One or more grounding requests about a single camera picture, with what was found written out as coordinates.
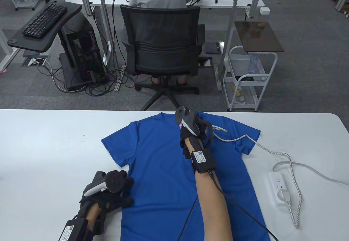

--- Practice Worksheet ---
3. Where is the person's left hand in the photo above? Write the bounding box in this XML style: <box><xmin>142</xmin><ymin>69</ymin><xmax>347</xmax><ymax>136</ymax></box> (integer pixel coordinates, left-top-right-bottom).
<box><xmin>79</xmin><ymin>170</ymin><xmax>134</xmax><ymax>214</ymax></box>

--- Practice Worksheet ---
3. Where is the person's right hand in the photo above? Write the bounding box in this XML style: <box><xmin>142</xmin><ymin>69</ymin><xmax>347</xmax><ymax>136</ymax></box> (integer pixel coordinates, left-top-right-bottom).
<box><xmin>179</xmin><ymin>111</ymin><xmax>210</xmax><ymax>154</ymax></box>

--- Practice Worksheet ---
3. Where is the blue t-shirt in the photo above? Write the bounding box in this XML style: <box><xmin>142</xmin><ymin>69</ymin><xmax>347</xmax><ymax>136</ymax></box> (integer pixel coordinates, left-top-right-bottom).
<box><xmin>101</xmin><ymin>112</ymin><xmax>270</xmax><ymax>241</ymax></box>

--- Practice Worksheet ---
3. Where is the white braided iron cord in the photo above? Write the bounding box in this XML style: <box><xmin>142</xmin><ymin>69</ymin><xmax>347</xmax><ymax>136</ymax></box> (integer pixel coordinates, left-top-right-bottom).
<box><xmin>211</xmin><ymin>125</ymin><xmax>302</xmax><ymax>228</ymax></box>

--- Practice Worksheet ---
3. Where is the person's left forearm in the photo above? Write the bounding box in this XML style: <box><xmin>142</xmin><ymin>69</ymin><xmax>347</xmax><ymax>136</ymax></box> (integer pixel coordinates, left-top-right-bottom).
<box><xmin>85</xmin><ymin>204</ymin><xmax>108</xmax><ymax>234</ymax></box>

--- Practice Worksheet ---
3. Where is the person's right forearm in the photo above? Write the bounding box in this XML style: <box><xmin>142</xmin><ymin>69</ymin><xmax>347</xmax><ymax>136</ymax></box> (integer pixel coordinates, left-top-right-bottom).
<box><xmin>184</xmin><ymin>139</ymin><xmax>233</xmax><ymax>241</ymax></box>

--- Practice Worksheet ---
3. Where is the black white controller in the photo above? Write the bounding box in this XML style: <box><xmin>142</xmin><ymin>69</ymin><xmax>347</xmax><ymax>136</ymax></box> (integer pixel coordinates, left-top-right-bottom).
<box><xmin>79</xmin><ymin>171</ymin><xmax>127</xmax><ymax>214</ymax></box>
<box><xmin>174</xmin><ymin>106</ymin><xmax>213</xmax><ymax>146</ymax></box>

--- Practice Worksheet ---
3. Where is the black wrist sensor box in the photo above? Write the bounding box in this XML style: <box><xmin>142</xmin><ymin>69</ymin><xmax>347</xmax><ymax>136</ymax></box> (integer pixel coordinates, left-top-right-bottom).
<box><xmin>58</xmin><ymin>218</ymin><xmax>94</xmax><ymax>241</ymax></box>
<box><xmin>190</xmin><ymin>149</ymin><xmax>218</xmax><ymax>174</ymax></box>

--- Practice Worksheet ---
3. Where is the small yellow item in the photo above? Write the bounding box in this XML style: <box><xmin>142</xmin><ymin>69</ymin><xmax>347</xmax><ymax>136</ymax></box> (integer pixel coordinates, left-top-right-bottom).
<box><xmin>232</xmin><ymin>85</ymin><xmax>245</xmax><ymax>102</ymax></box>

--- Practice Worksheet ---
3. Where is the white rolling cart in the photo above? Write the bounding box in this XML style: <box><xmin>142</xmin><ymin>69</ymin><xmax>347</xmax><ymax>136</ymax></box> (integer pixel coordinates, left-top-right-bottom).
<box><xmin>223</xmin><ymin>46</ymin><xmax>278</xmax><ymax>112</ymax></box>

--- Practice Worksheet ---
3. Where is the white table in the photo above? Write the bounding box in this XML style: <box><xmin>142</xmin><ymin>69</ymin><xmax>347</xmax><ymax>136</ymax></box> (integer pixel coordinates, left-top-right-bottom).
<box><xmin>0</xmin><ymin>109</ymin><xmax>349</xmax><ymax>241</ymax></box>

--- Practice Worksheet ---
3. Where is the clear plastic water bottle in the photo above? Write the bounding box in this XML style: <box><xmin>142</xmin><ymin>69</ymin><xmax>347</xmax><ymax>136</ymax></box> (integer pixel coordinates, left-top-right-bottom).
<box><xmin>248</xmin><ymin>53</ymin><xmax>260</xmax><ymax>74</ymax></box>

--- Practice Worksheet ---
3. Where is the white power strip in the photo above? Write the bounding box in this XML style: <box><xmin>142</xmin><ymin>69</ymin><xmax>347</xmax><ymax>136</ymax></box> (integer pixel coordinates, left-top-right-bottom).
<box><xmin>269</xmin><ymin>171</ymin><xmax>291</xmax><ymax>206</ymax></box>

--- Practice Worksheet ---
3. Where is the black mesh office chair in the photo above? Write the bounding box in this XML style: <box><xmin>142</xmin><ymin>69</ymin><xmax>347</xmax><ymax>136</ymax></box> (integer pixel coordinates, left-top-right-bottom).
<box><xmin>120</xmin><ymin>5</ymin><xmax>213</xmax><ymax>111</ymax></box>

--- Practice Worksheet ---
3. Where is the brown cart top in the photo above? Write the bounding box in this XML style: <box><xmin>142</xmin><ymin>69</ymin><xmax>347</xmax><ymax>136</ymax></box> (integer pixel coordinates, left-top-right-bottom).
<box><xmin>234</xmin><ymin>21</ymin><xmax>284</xmax><ymax>53</ymax></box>

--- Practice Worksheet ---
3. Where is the black computer tower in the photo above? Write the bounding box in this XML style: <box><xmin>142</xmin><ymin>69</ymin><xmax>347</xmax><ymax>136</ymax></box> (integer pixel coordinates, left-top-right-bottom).
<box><xmin>59</xmin><ymin>20</ymin><xmax>109</xmax><ymax>91</ymax></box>

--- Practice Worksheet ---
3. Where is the floor socket box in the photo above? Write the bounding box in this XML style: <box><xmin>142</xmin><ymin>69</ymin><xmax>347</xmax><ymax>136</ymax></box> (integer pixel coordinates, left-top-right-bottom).
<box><xmin>21</xmin><ymin>56</ymin><xmax>51</xmax><ymax>67</ymax></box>

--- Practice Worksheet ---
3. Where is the black keyboard tray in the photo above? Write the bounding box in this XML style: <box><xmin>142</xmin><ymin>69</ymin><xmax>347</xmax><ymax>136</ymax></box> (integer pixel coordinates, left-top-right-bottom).
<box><xmin>7</xmin><ymin>1</ymin><xmax>83</xmax><ymax>53</ymax></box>

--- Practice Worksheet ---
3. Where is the black keyboard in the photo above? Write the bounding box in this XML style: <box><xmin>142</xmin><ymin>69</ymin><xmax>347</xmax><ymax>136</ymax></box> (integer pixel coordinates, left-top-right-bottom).
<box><xmin>22</xmin><ymin>2</ymin><xmax>67</xmax><ymax>39</ymax></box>

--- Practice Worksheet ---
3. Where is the black cable bundle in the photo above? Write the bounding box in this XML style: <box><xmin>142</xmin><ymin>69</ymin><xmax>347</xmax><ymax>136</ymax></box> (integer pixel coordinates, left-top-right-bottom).
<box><xmin>38</xmin><ymin>58</ymin><xmax>137</xmax><ymax>97</ymax></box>

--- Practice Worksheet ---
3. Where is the white power strip cable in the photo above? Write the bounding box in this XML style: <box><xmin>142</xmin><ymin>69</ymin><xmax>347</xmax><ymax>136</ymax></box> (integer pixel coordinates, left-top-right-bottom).
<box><xmin>273</xmin><ymin>161</ymin><xmax>349</xmax><ymax>185</ymax></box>

